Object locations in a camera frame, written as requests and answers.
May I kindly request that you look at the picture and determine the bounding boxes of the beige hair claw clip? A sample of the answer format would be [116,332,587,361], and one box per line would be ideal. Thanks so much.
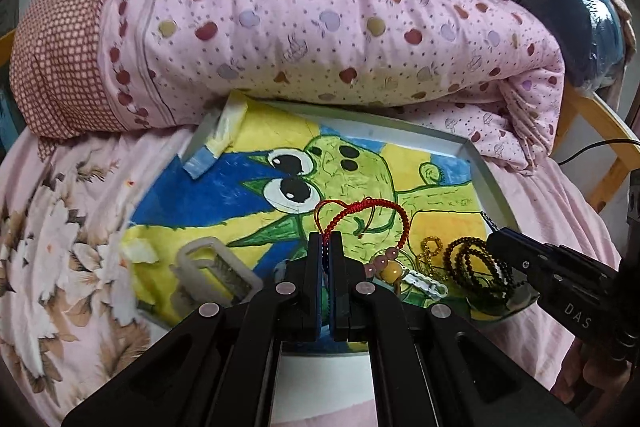
[169,236,264,317]

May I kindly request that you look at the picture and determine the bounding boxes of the dark bead necklace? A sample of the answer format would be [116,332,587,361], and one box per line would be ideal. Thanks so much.
[442,235,519,306]

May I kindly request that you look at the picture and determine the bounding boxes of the gold chain necklace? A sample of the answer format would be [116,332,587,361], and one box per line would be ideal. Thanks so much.
[382,235,450,301]

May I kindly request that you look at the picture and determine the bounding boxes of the red string bracelet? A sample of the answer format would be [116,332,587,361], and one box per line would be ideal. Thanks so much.
[312,197,412,281]

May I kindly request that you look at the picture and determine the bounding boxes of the white paper sheet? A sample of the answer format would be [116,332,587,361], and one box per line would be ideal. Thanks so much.
[276,353,374,407]

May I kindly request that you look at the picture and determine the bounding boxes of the grey tray with frog drawing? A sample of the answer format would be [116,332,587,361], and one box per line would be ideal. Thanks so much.
[122,101,536,329]

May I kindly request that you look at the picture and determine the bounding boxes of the pink floral bed sheet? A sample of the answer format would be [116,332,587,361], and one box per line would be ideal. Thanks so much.
[1,127,620,426]

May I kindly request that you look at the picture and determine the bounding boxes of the blue plastic wrapped bundle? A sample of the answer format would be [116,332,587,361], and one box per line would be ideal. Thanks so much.
[466,0,629,90]

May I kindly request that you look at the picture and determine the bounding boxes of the red checkered pillow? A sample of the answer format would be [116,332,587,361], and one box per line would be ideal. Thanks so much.
[8,0,166,141]

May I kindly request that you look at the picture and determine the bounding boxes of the pink dotted folded quilt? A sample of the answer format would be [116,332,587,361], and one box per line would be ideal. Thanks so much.
[96,0,566,176]

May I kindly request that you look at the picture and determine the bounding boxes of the black cable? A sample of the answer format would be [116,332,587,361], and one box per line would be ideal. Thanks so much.
[556,137,640,167]

